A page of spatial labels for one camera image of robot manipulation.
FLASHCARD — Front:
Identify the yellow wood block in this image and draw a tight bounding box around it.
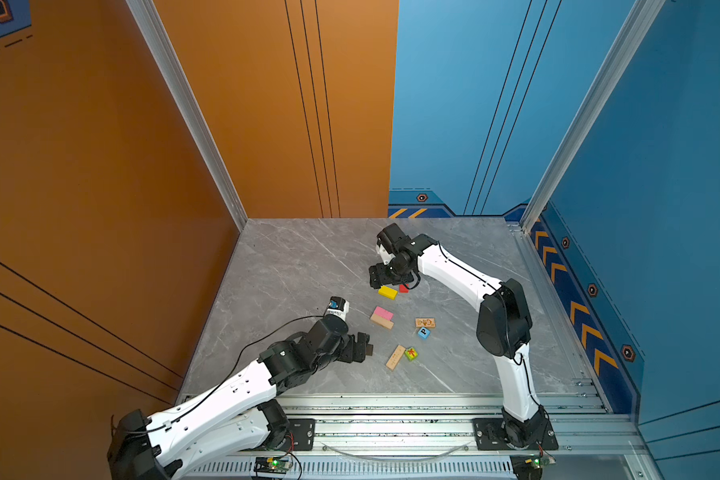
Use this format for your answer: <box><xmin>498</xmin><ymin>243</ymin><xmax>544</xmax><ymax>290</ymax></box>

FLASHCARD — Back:
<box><xmin>378</xmin><ymin>286</ymin><xmax>398</xmax><ymax>300</ymax></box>

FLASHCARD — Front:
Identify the pink wood block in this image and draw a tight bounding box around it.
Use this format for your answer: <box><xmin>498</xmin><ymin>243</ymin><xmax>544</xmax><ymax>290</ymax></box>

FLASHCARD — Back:
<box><xmin>373</xmin><ymin>306</ymin><xmax>394</xmax><ymax>321</ymax></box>

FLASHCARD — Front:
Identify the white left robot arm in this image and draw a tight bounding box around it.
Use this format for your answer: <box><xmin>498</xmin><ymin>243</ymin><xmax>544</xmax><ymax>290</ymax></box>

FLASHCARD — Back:
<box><xmin>107</xmin><ymin>313</ymin><xmax>373</xmax><ymax>479</ymax></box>

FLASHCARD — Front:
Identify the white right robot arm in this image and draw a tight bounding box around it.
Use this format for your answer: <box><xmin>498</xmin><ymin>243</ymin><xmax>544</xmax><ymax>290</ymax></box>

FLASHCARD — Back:
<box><xmin>369</xmin><ymin>223</ymin><xmax>559</xmax><ymax>451</ymax></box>

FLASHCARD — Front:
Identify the plain long wood block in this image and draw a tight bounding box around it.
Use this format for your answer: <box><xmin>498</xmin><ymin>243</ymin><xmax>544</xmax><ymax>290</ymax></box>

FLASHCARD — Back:
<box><xmin>370</xmin><ymin>314</ymin><xmax>394</xmax><ymax>330</ymax></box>

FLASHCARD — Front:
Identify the engraved long wood block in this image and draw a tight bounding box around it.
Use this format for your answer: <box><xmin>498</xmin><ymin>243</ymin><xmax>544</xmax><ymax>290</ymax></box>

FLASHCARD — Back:
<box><xmin>385</xmin><ymin>345</ymin><xmax>406</xmax><ymax>371</ymax></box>

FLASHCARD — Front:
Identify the monkey picture wood block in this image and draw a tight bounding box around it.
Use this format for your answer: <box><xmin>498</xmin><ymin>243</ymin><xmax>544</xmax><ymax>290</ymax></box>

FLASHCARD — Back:
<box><xmin>415</xmin><ymin>318</ymin><xmax>436</xmax><ymax>329</ymax></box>

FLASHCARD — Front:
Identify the green cube red figure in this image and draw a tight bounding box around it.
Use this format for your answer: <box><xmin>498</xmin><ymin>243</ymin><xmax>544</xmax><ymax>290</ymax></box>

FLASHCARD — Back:
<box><xmin>404</xmin><ymin>347</ymin><xmax>418</xmax><ymax>361</ymax></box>

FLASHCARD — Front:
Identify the left green circuit board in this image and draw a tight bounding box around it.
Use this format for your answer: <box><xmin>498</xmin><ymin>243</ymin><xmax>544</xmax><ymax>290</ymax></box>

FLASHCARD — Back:
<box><xmin>253</xmin><ymin>457</ymin><xmax>294</xmax><ymax>478</ymax></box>

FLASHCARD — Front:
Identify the green circuit board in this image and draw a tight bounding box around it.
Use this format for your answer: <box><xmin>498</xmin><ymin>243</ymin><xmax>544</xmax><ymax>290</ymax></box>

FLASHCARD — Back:
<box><xmin>510</xmin><ymin>455</ymin><xmax>557</xmax><ymax>480</ymax></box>
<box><xmin>253</xmin><ymin>457</ymin><xmax>294</xmax><ymax>478</ymax></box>

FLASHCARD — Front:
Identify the right green circuit board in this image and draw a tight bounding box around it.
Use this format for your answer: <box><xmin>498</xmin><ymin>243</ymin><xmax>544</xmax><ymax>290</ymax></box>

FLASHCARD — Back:
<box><xmin>510</xmin><ymin>455</ymin><xmax>557</xmax><ymax>480</ymax></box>

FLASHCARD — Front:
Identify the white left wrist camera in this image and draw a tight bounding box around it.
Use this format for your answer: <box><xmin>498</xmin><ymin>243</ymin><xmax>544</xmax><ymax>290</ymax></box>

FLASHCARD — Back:
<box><xmin>324</xmin><ymin>296</ymin><xmax>349</xmax><ymax>320</ymax></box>

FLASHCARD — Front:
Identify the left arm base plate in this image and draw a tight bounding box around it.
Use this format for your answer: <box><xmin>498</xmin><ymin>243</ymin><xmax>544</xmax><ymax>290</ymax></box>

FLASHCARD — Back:
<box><xmin>262</xmin><ymin>418</ymin><xmax>316</xmax><ymax>452</ymax></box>

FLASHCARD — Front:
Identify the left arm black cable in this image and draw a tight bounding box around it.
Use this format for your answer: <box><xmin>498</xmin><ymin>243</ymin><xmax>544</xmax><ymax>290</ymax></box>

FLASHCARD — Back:
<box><xmin>110</xmin><ymin>314</ymin><xmax>326</xmax><ymax>436</ymax></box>

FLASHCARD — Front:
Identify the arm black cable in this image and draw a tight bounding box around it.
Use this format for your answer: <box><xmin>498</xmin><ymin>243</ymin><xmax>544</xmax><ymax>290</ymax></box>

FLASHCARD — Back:
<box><xmin>404</xmin><ymin>239</ymin><xmax>544</xmax><ymax>415</ymax></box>
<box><xmin>110</xmin><ymin>314</ymin><xmax>326</xmax><ymax>436</ymax></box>

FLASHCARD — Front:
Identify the clear curved cable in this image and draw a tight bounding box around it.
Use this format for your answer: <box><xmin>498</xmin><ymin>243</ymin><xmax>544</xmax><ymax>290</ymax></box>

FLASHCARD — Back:
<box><xmin>317</xmin><ymin>440</ymin><xmax>472</xmax><ymax>463</ymax></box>

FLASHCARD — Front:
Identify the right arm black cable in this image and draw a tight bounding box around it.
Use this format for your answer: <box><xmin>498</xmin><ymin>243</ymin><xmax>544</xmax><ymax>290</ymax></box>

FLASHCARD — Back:
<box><xmin>404</xmin><ymin>239</ymin><xmax>544</xmax><ymax>415</ymax></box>

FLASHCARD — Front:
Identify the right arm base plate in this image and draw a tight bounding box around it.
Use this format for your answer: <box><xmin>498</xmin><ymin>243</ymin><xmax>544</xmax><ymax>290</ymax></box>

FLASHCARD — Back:
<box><xmin>472</xmin><ymin>412</ymin><xmax>559</xmax><ymax>451</ymax></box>

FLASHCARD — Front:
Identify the aluminium front rail frame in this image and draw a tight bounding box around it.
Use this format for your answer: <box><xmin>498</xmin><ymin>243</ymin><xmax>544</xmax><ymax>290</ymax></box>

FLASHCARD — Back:
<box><xmin>173</xmin><ymin>376</ymin><xmax>664</xmax><ymax>480</ymax></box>

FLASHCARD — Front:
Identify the aluminium right corner post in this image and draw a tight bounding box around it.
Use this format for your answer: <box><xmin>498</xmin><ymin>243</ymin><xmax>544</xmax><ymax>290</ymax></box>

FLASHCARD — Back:
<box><xmin>519</xmin><ymin>0</ymin><xmax>665</xmax><ymax>234</ymax></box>

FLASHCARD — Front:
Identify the aluminium corner post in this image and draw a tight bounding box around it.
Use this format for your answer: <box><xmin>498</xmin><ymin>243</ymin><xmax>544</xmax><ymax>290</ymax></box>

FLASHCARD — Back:
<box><xmin>519</xmin><ymin>0</ymin><xmax>665</xmax><ymax>234</ymax></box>
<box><xmin>125</xmin><ymin>0</ymin><xmax>248</xmax><ymax>232</ymax></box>

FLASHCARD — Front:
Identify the aluminium left corner post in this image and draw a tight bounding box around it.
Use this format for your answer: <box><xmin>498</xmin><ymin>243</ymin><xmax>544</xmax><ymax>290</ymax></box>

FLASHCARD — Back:
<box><xmin>125</xmin><ymin>0</ymin><xmax>248</xmax><ymax>232</ymax></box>

